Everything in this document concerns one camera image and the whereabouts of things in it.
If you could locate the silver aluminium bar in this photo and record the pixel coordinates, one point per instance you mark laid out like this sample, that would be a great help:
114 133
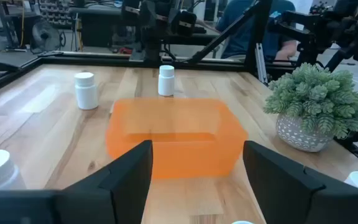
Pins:
260 62

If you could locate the small parts bin rack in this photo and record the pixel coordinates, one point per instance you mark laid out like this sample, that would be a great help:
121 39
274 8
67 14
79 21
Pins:
56 12

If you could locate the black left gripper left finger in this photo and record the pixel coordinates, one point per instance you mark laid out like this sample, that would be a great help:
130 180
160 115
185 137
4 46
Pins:
126 193

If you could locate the black background desk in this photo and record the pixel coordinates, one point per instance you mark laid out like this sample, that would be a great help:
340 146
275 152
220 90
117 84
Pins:
101 31

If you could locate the green succulent in grey pot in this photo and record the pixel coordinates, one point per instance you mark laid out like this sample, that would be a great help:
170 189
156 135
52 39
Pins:
315 99

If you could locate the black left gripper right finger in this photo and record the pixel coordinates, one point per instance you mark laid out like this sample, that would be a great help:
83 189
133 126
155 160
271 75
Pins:
284 193

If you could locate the orange translucent plastic basket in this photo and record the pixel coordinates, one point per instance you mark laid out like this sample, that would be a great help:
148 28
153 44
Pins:
182 161

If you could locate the person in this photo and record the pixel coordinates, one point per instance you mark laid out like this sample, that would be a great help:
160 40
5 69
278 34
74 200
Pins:
244 31

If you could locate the small red object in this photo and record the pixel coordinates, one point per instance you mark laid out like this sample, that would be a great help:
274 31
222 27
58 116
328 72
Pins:
125 50

